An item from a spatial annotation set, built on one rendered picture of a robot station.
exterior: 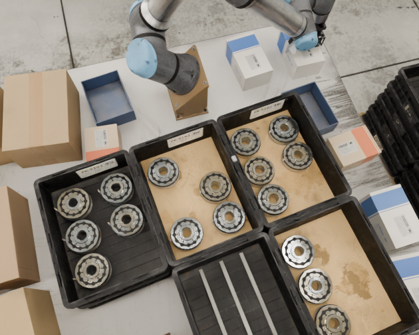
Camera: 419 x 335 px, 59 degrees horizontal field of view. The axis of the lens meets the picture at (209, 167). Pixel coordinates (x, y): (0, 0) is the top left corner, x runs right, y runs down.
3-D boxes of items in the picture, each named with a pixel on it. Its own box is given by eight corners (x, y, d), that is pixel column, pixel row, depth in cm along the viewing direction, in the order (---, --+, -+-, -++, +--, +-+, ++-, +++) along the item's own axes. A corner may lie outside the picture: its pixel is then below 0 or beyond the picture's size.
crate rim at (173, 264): (128, 150, 120) (127, 147, 118) (214, 121, 125) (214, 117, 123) (170, 269, 107) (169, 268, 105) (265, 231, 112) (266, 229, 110)
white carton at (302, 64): (276, 42, 163) (280, 27, 154) (301, 36, 164) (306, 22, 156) (292, 80, 156) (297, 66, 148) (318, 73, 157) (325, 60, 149)
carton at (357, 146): (336, 173, 141) (343, 166, 134) (321, 146, 145) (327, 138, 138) (372, 159, 144) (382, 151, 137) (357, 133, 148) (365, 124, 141)
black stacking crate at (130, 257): (47, 192, 124) (33, 181, 114) (132, 162, 129) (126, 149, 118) (78, 310, 112) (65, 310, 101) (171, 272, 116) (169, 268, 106)
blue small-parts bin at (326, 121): (277, 102, 152) (280, 92, 145) (310, 90, 154) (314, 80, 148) (300, 143, 145) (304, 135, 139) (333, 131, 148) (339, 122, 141)
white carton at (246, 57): (224, 54, 160) (225, 39, 152) (250, 46, 162) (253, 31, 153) (242, 91, 153) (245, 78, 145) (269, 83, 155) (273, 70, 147)
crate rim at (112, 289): (35, 183, 116) (32, 180, 113) (128, 150, 120) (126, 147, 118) (67, 311, 103) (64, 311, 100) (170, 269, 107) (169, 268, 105)
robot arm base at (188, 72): (166, 70, 146) (147, 63, 138) (193, 46, 137) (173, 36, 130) (176, 102, 140) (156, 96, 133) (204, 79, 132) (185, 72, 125)
